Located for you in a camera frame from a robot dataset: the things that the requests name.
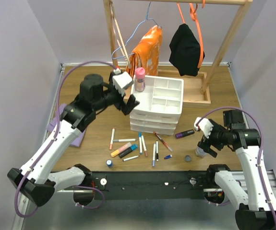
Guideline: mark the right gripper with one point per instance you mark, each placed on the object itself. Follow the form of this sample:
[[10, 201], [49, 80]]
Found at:
[[205, 143]]

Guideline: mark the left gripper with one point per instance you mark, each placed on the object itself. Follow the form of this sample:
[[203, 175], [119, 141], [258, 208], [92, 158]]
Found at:
[[127, 108]]

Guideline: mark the clear paperclip jar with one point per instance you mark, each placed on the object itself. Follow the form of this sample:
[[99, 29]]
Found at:
[[199, 152]]

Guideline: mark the pink lid pen tube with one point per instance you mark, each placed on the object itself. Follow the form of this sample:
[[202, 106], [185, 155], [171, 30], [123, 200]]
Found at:
[[139, 79]]

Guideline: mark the round grey jar lid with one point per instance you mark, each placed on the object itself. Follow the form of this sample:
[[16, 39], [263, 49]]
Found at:
[[188, 158]]

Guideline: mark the purple black highlighter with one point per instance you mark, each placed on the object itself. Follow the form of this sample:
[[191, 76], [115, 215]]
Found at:
[[184, 133]]

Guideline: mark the blue lid small jar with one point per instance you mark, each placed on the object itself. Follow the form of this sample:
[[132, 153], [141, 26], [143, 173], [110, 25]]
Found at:
[[109, 163]]

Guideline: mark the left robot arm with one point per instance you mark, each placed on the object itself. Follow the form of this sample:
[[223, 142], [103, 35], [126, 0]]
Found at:
[[35, 179]]

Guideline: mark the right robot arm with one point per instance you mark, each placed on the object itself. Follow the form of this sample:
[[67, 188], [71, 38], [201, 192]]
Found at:
[[256, 206]]

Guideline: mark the white drawer organizer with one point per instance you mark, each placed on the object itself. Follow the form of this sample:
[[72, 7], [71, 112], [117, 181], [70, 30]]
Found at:
[[160, 105]]

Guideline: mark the blue cap white marker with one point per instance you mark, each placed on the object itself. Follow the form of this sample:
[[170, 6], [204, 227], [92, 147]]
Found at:
[[140, 143]]

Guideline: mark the grey cap white marker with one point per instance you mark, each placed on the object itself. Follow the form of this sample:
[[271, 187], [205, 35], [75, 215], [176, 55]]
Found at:
[[125, 140]]

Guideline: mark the black teal highlighter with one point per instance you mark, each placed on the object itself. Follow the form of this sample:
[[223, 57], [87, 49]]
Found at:
[[128, 150]]

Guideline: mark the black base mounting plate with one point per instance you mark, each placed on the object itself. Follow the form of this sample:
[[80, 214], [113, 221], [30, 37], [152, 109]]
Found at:
[[109, 185]]

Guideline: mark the small blue cap piece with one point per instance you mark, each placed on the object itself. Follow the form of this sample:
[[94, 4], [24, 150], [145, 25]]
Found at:
[[168, 157]]

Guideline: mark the black white thin marker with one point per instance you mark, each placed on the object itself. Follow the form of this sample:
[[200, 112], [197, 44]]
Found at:
[[156, 152]]

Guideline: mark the red clear pen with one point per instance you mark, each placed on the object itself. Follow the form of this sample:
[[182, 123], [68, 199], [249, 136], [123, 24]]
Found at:
[[163, 142]]

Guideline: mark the orange patterned cloth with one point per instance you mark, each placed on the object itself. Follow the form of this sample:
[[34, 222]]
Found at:
[[146, 53]]

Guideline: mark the yellow pink highlighter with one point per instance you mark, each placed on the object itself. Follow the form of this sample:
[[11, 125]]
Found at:
[[119, 150]]

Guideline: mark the small white black-tip pen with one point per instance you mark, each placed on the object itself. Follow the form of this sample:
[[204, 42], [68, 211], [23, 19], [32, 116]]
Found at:
[[130, 158]]

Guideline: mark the lavender cap white marker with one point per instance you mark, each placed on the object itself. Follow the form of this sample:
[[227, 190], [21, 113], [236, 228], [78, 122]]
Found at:
[[154, 155]]

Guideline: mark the wooden clothes rack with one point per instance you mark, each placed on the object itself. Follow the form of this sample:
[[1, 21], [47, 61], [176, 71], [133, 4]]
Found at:
[[196, 89]]

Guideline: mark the purple folded cloth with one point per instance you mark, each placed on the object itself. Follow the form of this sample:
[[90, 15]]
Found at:
[[53, 123]]

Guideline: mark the black garment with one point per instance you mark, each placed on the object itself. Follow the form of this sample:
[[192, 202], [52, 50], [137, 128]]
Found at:
[[185, 51]]

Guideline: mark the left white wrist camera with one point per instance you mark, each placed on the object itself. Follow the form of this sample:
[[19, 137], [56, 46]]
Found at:
[[121, 80]]

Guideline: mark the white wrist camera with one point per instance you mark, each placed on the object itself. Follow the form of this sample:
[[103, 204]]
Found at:
[[204, 125], [121, 80]]

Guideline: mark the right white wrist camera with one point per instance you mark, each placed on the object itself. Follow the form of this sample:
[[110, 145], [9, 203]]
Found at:
[[204, 125]]

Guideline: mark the aluminium frame rail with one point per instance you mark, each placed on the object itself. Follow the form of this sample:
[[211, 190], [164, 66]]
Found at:
[[238, 176]]

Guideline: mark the blue wire hanger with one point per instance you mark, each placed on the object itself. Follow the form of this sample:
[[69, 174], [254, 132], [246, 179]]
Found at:
[[147, 18]]

